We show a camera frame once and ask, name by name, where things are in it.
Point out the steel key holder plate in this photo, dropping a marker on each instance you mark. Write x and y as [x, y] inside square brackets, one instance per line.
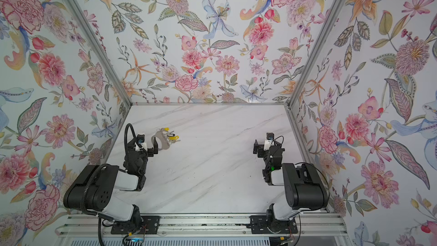
[160, 140]

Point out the corner aluminium profile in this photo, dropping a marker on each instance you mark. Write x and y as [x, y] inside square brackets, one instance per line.
[318, 46]
[95, 45]

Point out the right corner aluminium profile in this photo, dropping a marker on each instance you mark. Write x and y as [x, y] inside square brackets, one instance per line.
[318, 46]

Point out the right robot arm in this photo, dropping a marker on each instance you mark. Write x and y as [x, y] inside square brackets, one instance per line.
[301, 182]

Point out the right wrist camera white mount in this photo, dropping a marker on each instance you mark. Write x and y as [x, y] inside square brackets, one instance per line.
[269, 141]

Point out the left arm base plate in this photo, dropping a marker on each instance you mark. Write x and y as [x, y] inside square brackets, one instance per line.
[147, 225]

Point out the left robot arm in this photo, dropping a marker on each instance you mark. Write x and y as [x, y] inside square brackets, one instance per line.
[92, 191]

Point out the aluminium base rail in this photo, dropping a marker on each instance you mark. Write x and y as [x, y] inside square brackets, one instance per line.
[214, 225]

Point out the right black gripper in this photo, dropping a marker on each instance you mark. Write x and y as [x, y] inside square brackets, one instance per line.
[261, 149]

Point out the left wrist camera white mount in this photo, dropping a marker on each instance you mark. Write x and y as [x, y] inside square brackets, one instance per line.
[140, 145]

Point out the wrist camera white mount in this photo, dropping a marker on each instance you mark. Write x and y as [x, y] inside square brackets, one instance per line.
[140, 145]
[269, 141]

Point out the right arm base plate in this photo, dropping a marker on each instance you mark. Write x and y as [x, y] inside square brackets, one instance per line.
[263, 224]

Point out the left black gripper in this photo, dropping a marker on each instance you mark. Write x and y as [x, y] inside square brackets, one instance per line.
[148, 148]

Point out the left corner aluminium profile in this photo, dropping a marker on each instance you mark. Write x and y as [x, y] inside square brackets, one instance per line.
[95, 45]

